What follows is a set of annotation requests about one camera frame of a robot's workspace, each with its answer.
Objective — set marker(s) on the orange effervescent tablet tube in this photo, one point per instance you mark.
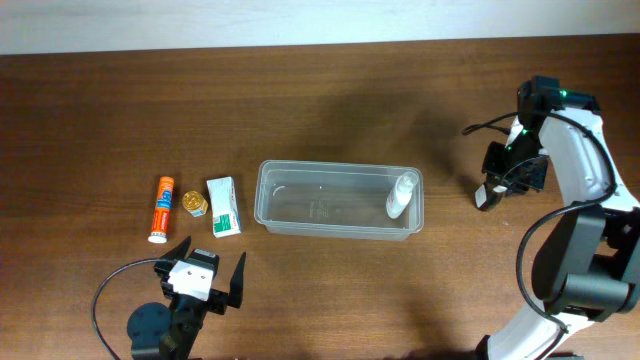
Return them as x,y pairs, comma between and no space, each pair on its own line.
160,223

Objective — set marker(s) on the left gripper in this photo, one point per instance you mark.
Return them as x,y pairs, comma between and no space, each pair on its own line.
215,300

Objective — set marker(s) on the small gold lid jar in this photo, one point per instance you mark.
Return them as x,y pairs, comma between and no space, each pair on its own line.
194,203

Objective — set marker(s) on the dark bottle white cap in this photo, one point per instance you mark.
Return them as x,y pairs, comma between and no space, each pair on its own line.
488,196

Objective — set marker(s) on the white spray bottle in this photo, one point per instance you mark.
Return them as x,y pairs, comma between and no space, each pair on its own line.
401,194

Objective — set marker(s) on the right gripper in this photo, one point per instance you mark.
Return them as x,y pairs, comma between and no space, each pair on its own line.
523,176

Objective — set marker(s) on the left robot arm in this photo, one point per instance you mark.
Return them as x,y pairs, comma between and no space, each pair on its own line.
159,331

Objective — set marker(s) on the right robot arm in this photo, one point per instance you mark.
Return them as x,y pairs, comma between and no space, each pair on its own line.
577,265

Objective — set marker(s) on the clear plastic container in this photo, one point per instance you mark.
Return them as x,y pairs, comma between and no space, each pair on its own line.
340,200

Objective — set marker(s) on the white green medicine box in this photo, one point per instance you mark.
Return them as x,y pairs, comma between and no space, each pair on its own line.
225,215

